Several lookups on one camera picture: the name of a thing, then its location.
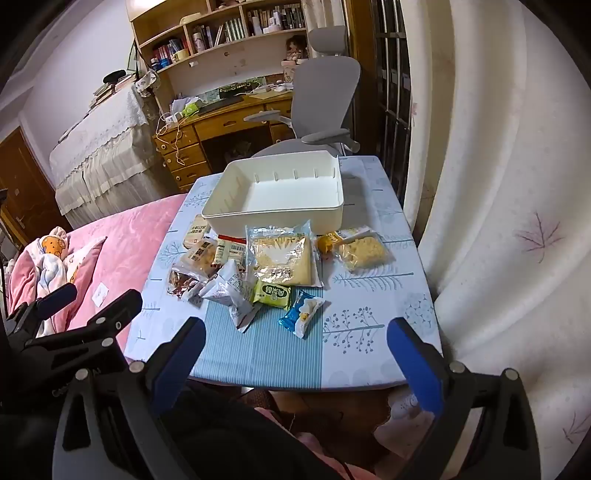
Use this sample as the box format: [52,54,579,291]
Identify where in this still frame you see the row of books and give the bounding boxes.
[210,4,303,44]

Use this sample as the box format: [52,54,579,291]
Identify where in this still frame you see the white snack packet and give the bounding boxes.
[199,259,262,332]

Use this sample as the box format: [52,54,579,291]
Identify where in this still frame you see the person's dark clothing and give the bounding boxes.
[161,383,356,480]

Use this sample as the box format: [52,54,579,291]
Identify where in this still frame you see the doll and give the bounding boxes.
[283,37,309,63]

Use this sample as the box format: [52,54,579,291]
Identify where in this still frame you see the wooden desk with drawers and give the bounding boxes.
[152,90,296,193]

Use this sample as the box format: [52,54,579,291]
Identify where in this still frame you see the white plastic storage box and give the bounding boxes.
[202,150,348,236]

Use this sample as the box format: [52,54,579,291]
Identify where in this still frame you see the brown wooden door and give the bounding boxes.
[0,127,72,250]

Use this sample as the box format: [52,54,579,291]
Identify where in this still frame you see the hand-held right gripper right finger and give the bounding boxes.
[387,317,541,480]

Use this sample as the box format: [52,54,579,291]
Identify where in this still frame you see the green snack packet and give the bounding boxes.
[252,279,293,311]

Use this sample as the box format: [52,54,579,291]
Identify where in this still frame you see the white floral curtain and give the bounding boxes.
[402,0,591,480]

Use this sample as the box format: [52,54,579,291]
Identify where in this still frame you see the dark keyboard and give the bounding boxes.
[198,95,245,114]

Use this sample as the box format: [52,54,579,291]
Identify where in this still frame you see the orange snack packet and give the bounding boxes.
[315,227,356,261]

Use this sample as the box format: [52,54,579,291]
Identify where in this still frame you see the red-edged beige snack packet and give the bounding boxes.
[213,235,247,268]

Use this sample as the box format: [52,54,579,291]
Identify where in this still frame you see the clear floss cake packet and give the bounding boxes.
[335,231,397,273]

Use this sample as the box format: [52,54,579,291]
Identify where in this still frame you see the tree print tablecloth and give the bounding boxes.
[124,156,444,388]

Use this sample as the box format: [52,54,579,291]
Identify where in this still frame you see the lace cloth covered furniture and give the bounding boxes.
[48,83,162,229]

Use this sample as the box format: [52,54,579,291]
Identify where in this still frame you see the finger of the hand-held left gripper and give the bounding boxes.
[4,282,78,333]
[25,289,143,360]

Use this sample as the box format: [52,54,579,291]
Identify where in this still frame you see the floral fabric bag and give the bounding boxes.
[134,71,161,97]

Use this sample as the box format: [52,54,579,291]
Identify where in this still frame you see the clear nut bar packet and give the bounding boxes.
[167,265,208,301]

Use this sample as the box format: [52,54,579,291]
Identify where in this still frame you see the pink bed blanket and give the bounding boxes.
[7,194,188,352]

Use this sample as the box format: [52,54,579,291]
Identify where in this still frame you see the brown cracker packet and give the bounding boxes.
[183,215,211,250]

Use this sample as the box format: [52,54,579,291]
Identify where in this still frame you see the grey office chair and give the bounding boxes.
[243,25,362,160]

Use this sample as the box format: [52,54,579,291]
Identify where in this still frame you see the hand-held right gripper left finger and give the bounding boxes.
[53,316,207,480]

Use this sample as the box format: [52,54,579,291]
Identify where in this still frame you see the metal window grille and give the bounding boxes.
[372,0,411,204]

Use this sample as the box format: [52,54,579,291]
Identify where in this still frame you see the red and blue books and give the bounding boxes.
[152,39,190,70]

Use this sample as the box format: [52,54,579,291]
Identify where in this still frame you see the large clear pale cake packet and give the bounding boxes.
[245,220,326,289]

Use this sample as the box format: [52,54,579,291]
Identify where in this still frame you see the wooden bookshelf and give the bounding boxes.
[128,0,349,100]

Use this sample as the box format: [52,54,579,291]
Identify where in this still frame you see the cartoon printed blanket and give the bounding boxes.
[28,226,107,333]

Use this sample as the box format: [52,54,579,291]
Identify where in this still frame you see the blue snack packet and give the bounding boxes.
[277,290,326,340]

